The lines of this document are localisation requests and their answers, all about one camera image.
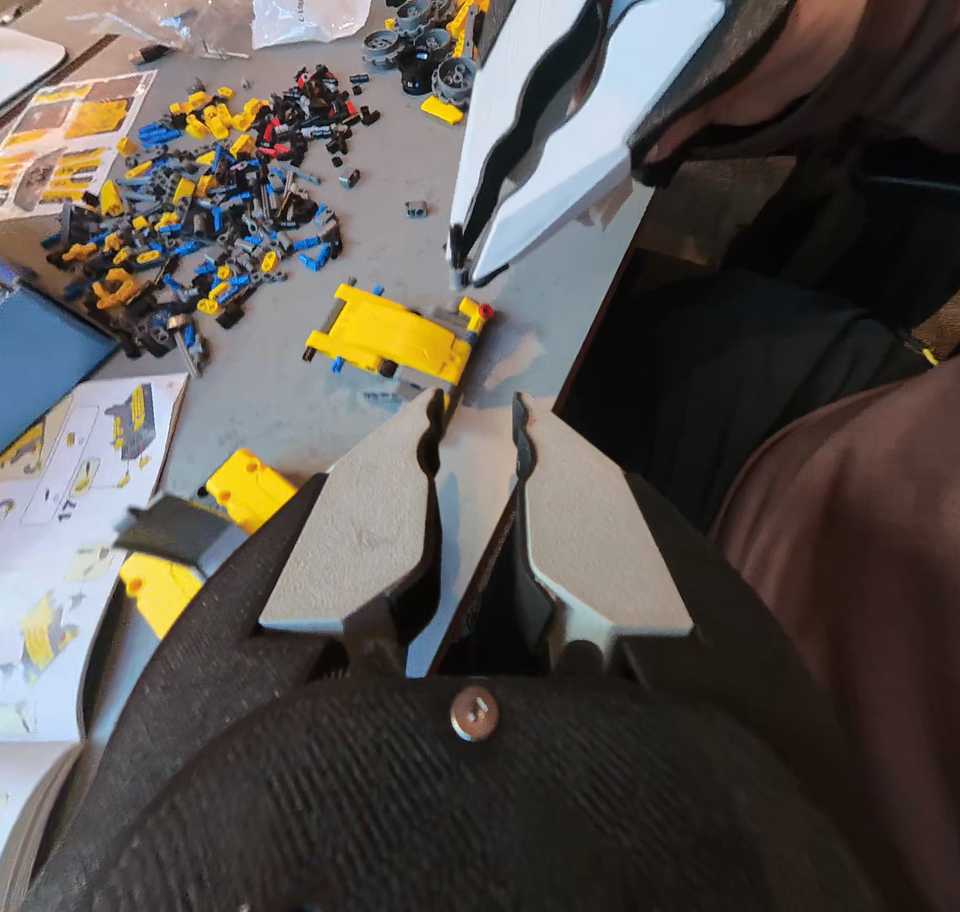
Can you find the grey desk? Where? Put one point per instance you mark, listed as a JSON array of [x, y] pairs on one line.
[[262, 410]]

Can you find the grey connector with black pins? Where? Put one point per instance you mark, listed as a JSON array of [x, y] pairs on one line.
[[460, 276]]

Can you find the clear plastic bag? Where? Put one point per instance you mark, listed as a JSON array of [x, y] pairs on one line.
[[172, 12]]

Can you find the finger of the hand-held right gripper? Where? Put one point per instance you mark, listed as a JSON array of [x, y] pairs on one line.
[[645, 80], [532, 35]]

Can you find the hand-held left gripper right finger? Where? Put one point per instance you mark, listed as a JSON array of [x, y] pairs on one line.
[[592, 545]]

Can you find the black yellow toy base assembly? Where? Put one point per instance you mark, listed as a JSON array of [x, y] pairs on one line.
[[247, 488]]

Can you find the grey axle connector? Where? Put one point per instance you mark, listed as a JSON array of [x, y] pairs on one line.
[[416, 210]]

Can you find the blue cardboard box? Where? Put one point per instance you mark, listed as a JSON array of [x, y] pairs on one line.
[[45, 365]]

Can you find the dark grey oval link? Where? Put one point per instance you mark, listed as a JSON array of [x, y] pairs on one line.
[[349, 177]]

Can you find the person's black trousers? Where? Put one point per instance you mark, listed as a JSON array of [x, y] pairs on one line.
[[712, 372]]

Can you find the white rounded tray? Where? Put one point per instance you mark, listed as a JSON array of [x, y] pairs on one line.
[[26, 65]]

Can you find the yellow printed sticker sheet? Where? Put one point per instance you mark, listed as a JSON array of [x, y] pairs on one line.
[[75, 132]]

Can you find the yellow grey toy hood assembly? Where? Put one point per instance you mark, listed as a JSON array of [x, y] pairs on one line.
[[390, 335]]

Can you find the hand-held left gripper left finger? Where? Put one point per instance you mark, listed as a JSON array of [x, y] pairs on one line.
[[360, 537]]

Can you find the plastic bag with white label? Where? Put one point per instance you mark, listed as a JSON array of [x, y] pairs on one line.
[[307, 5]]

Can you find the pile of small loose bricks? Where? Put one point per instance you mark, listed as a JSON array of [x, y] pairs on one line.
[[225, 200]]

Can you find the person's right hand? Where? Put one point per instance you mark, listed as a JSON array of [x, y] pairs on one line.
[[720, 114]]

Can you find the yellow curved panel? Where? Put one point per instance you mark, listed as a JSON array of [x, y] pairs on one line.
[[442, 110]]

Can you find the open instruction booklet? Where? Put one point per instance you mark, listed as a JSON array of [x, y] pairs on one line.
[[60, 664]]

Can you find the heap of wheels and beams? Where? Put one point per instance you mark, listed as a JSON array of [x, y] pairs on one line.
[[431, 50]]

